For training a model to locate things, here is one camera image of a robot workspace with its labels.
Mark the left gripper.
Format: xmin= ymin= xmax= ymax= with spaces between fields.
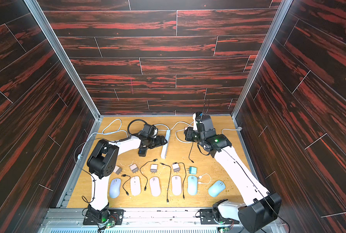
xmin=147 ymin=135 xmax=168 ymax=149

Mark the black usb cable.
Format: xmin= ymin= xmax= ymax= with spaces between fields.
xmin=139 ymin=158 xmax=158 ymax=191
xmin=121 ymin=172 xmax=132 ymax=194

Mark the pink charger adapter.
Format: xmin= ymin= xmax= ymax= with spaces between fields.
xmin=129 ymin=164 xmax=139 ymax=173
xmin=114 ymin=166 xmax=122 ymax=175

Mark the black cable of pink mouse O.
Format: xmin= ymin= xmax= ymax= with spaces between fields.
xmin=174 ymin=162 xmax=188 ymax=200

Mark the teal adapter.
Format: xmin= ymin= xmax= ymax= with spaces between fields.
xmin=188 ymin=167 xmax=197 ymax=175

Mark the pink mouse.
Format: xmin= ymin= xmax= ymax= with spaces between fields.
xmin=130 ymin=176 xmax=141 ymax=196
xmin=149 ymin=177 xmax=161 ymax=197
xmin=172 ymin=175 xmax=182 ymax=196

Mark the white usb cable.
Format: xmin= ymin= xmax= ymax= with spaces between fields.
xmin=197 ymin=173 xmax=212 ymax=185

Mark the light blue mouse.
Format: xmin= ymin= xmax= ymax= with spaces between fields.
xmin=208 ymin=180 xmax=226 ymax=198
xmin=187 ymin=175 xmax=198 ymax=196

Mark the white mouse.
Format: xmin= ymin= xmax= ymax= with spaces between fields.
xmin=109 ymin=178 xmax=121 ymax=199

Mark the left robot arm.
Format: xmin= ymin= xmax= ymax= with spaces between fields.
xmin=87 ymin=136 xmax=167 ymax=211

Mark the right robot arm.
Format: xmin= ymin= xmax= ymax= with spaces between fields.
xmin=184 ymin=112 xmax=282 ymax=233

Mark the black power strip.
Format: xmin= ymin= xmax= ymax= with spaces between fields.
xmin=138 ymin=147 xmax=148 ymax=157

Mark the white power strip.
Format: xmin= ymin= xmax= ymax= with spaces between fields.
xmin=161 ymin=130 xmax=171 ymax=159

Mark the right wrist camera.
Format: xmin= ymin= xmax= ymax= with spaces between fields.
xmin=193 ymin=112 xmax=204 ymax=133

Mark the white power cable right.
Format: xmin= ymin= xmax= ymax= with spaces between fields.
xmin=153 ymin=120 xmax=243 ymax=144

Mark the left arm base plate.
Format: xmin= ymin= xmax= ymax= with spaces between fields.
xmin=83 ymin=209 xmax=124 ymax=227

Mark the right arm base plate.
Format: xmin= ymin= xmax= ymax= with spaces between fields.
xmin=195 ymin=208 xmax=239 ymax=225

